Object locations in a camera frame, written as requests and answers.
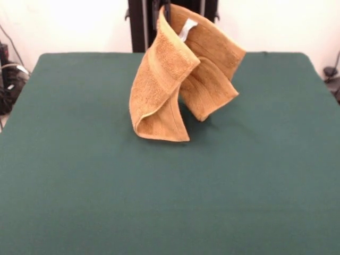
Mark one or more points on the tan terry towel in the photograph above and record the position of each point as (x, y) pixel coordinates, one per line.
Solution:
(156, 79)

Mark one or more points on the dark green table cloth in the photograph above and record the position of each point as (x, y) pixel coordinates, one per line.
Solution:
(79, 186)

